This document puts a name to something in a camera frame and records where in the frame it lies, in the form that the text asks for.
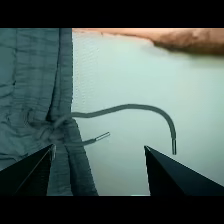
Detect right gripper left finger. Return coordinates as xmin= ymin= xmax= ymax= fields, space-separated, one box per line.
xmin=0 ymin=143 xmax=57 ymax=197

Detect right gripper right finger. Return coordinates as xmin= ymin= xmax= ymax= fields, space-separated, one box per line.
xmin=143 ymin=145 xmax=224 ymax=197

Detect brown drawstring pants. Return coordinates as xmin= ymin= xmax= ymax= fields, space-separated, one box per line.
xmin=0 ymin=28 xmax=178 ymax=197

